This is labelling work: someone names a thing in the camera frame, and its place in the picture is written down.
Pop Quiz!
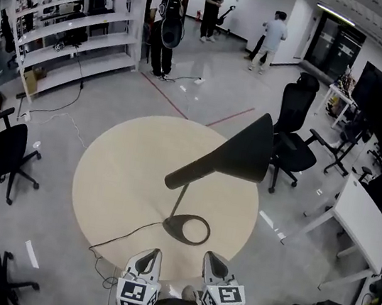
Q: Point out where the dark glass door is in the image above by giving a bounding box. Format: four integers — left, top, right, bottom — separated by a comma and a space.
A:
302, 9, 371, 83

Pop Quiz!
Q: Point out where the black desk lamp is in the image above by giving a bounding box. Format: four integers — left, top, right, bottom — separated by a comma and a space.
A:
154, 98, 279, 256

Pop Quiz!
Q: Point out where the black office chair with headrest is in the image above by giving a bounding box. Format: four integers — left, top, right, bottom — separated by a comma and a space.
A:
263, 69, 344, 202

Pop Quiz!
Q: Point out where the round beige table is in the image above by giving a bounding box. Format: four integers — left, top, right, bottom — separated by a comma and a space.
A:
59, 102, 272, 296

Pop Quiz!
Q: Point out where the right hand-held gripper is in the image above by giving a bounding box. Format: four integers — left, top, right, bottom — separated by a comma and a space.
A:
196, 250, 253, 305

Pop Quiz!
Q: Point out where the black backpack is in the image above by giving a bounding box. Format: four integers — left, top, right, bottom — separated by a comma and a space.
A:
153, 0, 191, 52

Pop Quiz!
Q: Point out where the person's grey shoe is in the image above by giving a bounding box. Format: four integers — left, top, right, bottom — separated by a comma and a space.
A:
180, 284, 204, 305

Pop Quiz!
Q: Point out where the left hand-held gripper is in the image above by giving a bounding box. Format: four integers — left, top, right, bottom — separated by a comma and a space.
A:
114, 243, 167, 305

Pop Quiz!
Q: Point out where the large black screen on stand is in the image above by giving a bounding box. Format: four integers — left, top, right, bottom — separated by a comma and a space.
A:
323, 57, 382, 184

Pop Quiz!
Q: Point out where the white open shelf unit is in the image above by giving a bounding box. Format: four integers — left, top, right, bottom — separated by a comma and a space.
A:
0, 0, 151, 120

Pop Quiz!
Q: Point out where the white floor cable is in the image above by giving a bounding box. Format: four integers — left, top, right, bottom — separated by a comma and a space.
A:
16, 106, 94, 150

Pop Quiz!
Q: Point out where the black lamp power cable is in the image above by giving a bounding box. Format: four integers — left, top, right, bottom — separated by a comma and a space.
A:
82, 210, 167, 296

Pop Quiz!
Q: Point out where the small white side table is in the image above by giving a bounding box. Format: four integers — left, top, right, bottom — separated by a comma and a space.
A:
312, 80, 359, 133

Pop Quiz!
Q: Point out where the white rectangular table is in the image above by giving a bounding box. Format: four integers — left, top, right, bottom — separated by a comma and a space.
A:
278, 165, 382, 299

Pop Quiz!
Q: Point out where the black floor cable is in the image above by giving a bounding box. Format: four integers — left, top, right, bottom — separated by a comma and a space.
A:
29, 48, 89, 121

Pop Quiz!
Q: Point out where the black handheld device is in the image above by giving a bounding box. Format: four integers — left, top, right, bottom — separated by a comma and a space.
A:
216, 3, 237, 28

